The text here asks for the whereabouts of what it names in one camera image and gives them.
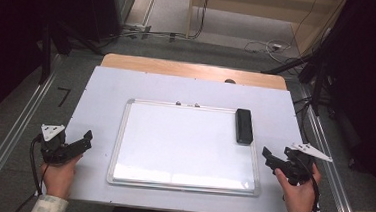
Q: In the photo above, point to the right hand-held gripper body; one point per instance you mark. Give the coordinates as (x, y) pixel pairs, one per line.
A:
(297, 165)

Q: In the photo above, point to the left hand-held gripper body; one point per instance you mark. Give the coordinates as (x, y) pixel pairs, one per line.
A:
(53, 145)

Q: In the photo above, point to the black whiteboard eraser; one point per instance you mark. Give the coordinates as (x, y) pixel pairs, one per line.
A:
(243, 126)

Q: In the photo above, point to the person's right hand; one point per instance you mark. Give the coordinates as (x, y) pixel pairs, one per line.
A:
(298, 197)

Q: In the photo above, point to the person's left hand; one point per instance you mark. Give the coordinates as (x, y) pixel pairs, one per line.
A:
(59, 177)

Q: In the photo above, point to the large white table cover sheet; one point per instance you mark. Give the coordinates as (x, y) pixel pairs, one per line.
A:
(102, 113)

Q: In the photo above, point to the black metal stand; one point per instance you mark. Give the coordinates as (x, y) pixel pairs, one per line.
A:
(318, 78)
(46, 56)

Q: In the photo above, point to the wooden table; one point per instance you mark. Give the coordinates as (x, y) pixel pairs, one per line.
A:
(178, 68)

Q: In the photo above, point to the grey power strip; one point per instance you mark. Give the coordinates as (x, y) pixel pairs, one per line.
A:
(136, 27)

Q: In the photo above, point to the black cabinet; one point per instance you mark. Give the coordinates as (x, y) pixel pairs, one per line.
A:
(99, 6)

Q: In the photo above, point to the light wooden shelf unit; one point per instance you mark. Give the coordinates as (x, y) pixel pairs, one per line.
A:
(250, 3)

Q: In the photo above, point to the aluminium floor rail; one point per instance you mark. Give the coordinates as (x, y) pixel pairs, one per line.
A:
(332, 186)
(10, 130)

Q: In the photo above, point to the white whiteboard with metal frame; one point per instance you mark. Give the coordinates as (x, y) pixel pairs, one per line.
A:
(180, 145)

